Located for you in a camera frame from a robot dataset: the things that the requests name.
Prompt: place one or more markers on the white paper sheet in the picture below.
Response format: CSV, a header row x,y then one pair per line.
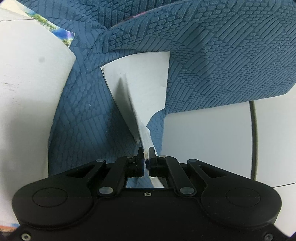
x,y
148,76
27,92

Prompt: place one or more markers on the photo cover notebook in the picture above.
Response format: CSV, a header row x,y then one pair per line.
x,y
46,23

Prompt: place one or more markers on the white cabinet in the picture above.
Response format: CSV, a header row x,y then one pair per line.
x,y
208,143

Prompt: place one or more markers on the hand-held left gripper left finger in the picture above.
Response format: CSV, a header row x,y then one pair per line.
x,y
140,162

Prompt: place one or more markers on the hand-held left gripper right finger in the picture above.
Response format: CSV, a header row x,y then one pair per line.
x,y
152,164

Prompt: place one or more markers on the blue textured cloth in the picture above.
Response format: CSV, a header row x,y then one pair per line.
x,y
208,58

